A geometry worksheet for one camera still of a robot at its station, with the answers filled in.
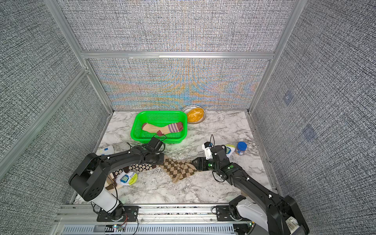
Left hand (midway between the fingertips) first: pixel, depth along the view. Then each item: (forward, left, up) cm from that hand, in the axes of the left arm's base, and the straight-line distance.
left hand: (164, 159), depth 91 cm
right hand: (-5, -19, +9) cm, 21 cm away
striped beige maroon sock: (+22, +3, +1) cm, 22 cm away
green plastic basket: (+37, +6, -3) cm, 38 cm away
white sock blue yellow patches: (+9, +39, -2) cm, 40 cm away
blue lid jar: (+4, -48, +6) cm, 48 cm away
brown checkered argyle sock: (-7, -8, 0) cm, 11 cm away
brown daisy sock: (-4, +16, -2) cm, 16 cm away
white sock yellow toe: (-11, +20, 0) cm, 23 cm away
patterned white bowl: (+44, -17, +1) cm, 47 cm away
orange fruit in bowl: (+33, -21, +4) cm, 39 cm away
